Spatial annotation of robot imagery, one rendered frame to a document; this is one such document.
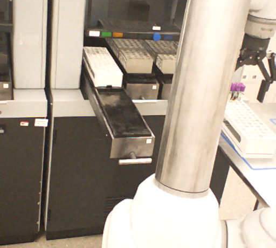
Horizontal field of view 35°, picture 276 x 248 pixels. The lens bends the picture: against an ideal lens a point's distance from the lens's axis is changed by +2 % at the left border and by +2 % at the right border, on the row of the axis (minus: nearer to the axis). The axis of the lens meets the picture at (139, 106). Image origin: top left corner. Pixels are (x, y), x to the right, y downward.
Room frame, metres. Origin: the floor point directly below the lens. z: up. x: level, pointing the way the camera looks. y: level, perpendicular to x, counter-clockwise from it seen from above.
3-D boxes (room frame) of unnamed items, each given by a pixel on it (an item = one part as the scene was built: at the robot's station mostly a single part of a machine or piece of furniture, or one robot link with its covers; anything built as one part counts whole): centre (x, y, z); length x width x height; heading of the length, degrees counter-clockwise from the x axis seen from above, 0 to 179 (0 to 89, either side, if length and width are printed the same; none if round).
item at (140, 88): (1.84, 0.11, 0.78); 0.73 x 0.14 x 0.09; 20
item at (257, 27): (1.26, -0.31, 1.16); 0.09 x 0.09 x 0.06
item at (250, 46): (1.26, -0.31, 1.08); 0.08 x 0.07 x 0.09; 105
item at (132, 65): (1.62, 0.03, 0.85); 0.12 x 0.02 x 0.06; 111
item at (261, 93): (1.28, -0.38, 0.95); 0.03 x 0.01 x 0.07; 15
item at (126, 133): (1.41, 0.11, 0.78); 0.73 x 0.14 x 0.09; 20
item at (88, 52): (1.57, 0.18, 0.83); 0.30 x 0.10 x 0.06; 20
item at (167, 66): (1.67, -0.11, 0.85); 0.12 x 0.02 x 0.06; 110
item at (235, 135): (1.22, -0.32, 0.85); 0.30 x 0.10 x 0.06; 15
